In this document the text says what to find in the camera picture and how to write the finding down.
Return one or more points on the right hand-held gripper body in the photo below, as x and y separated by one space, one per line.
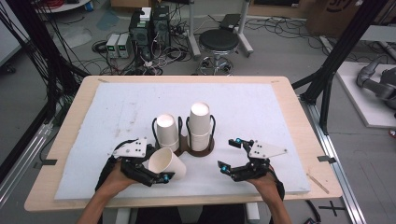
253 169

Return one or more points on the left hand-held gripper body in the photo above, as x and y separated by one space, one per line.
135 169

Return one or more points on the white paper cup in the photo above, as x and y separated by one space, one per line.
166 163

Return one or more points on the brown double cup holder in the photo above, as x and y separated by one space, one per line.
185 144

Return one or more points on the tall stack of paper cups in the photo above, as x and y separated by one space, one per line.
200 127

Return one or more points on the person's right hand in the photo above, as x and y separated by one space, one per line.
267 186

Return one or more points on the person's left hand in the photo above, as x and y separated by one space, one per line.
115 183

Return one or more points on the short stack of paper cups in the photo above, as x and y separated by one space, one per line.
167 132

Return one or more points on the white foam mat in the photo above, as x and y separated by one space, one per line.
249 109

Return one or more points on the person's dark trousers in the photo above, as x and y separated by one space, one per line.
155 216

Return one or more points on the white table leg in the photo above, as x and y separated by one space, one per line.
252 214
123 217

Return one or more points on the thin wooden stick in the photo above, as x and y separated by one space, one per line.
317 183

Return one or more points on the black tape piece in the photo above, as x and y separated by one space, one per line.
327 159
49 162

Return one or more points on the wooden table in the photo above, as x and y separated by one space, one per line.
330 177

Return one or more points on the black tape cross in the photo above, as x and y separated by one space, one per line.
332 207

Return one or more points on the black round stool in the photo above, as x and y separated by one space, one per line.
218 39

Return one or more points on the grey power supply unit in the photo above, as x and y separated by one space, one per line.
112 46
124 46

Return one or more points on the black computer tower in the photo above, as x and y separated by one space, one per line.
161 28
140 37

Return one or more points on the white metal stand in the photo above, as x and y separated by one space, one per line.
193 37

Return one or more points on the black flat box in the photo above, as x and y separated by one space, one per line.
229 21

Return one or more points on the white board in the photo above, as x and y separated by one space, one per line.
361 105

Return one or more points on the cardboard box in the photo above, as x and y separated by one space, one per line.
323 18

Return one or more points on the blue tape roll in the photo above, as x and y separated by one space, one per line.
89 6

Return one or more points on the white round table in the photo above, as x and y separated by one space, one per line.
68 6

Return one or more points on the white desk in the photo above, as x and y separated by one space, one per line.
379 33

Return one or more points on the white panel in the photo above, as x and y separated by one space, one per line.
7 37

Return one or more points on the aluminium rail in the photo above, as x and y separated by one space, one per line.
25 161
355 211

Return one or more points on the black metal frame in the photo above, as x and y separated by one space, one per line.
342 46

